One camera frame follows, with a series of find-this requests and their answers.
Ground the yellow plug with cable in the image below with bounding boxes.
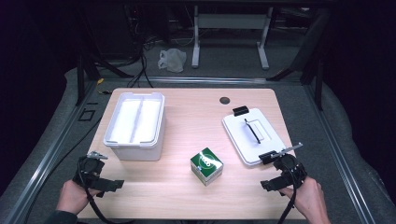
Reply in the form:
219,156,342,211
95,77,113,95

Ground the right hand-held gripper black cable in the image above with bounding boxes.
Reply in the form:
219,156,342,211
276,167,301,224

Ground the person's left hand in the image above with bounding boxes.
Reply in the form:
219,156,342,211
55,179,103,216

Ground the clear plastic bag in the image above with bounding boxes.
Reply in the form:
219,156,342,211
157,48,188,74

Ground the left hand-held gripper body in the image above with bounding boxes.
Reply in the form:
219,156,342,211
72,150,109,190

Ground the bundle of black cables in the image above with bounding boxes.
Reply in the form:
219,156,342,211
92,31,155,89

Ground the white plastic storage bin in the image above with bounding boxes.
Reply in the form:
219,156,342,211
103,91,166,162

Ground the hand-held gripper black cable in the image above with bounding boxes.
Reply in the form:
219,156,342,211
276,167,301,224
78,157,125,224

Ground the green and white box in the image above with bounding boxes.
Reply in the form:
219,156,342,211
190,147,224,187

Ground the silver metal rail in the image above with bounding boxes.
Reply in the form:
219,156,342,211
303,83,376,224
0,81,98,224

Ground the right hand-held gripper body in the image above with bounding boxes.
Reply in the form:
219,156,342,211
270,142,308,190

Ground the person's right hand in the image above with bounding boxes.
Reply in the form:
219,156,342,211
279,175,327,216

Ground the black metal stand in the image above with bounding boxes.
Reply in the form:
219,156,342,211
313,59,324,111
76,55,87,106

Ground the white bin lid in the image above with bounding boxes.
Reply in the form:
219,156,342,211
106,98,163,145

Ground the left hand-held gripper black cable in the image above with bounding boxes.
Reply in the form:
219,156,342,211
78,157,125,224

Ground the white lid with black handle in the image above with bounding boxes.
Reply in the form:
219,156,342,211
221,105,288,166

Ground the white metal desk frame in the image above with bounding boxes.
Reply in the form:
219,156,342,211
191,5,274,71

